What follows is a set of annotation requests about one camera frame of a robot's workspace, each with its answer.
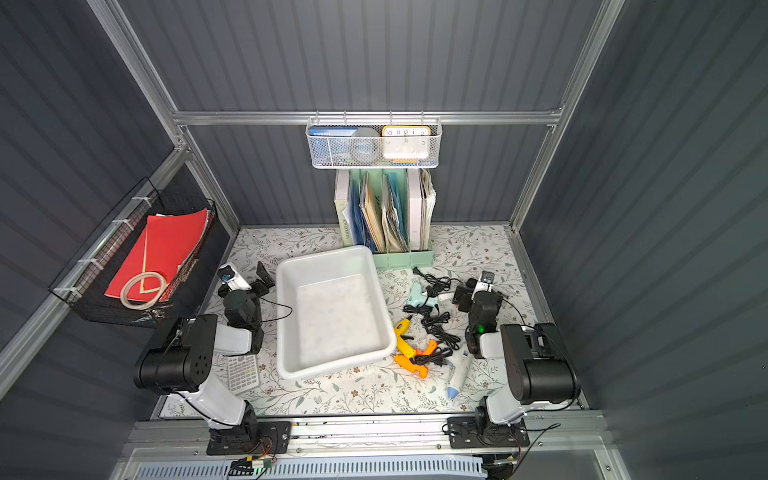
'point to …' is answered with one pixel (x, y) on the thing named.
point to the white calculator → (242, 373)
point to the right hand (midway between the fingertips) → (485, 286)
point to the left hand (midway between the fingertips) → (243, 269)
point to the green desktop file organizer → (389, 210)
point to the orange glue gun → (408, 361)
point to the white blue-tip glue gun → (460, 372)
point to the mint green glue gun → (418, 298)
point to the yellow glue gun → (403, 345)
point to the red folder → (165, 243)
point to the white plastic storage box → (332, 312)
